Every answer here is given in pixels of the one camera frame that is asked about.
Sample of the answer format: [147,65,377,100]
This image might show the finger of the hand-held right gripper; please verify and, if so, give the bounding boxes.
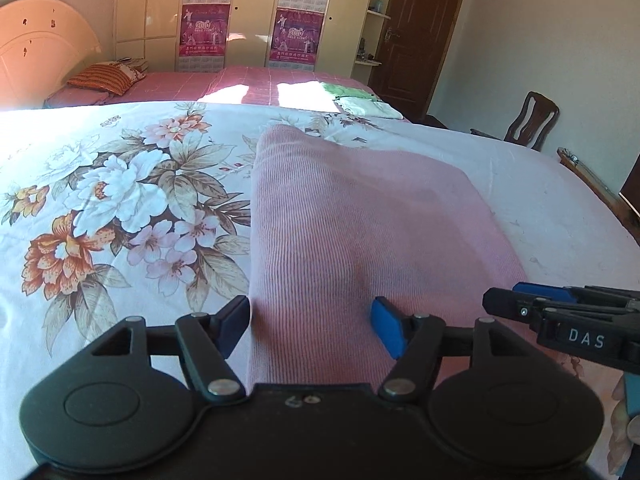
[482,287,576,333]
[511,282,640,311]

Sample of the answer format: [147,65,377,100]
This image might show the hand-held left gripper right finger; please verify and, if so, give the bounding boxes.
[370,296,542,404]

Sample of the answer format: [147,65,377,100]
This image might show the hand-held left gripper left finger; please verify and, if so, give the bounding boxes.
[90,295,251,405]

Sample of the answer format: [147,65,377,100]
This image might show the pink ribbed sweater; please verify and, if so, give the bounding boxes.
[247,124,568,397]

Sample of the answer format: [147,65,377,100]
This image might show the person's right hand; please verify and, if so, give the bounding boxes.
[606,374,640,477]

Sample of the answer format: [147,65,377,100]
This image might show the brown wooden furniture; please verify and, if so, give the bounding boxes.
[556,146,640,247]

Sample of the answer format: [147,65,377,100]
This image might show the dark wooden chair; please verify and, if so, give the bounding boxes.
[470,91,561,153]

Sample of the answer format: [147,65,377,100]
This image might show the white floral bedsheet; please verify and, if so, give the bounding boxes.
[0,101,640,480]

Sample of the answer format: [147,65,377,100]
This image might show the pale folded cloth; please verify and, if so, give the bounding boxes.
[336,97,404,121]

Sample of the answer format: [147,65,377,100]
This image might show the green cloth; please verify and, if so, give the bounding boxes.
[321,82,377,102]

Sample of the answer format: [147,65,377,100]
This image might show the pink checked bedsheet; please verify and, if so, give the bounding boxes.
[44,64,413,123]

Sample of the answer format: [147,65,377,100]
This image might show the patterned white pillow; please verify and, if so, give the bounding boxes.
[114,57,149,83]

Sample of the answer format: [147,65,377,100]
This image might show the orange striped pillow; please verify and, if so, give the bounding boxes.
[66,62,140,96]

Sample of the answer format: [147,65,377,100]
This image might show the folded pink blanket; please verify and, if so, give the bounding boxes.
[44,86,110,109]

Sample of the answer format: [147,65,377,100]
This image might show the dark brown door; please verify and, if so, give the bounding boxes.
[369,0,469,123]

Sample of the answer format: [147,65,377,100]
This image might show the cream corner shelf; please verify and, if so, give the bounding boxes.
[352,0,402,82]

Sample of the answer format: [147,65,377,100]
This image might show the cream wardrobe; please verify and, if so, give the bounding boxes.
[112,0,381,77]

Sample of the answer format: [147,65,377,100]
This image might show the cream wooden headboard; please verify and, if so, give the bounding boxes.
[0,0,102,112]

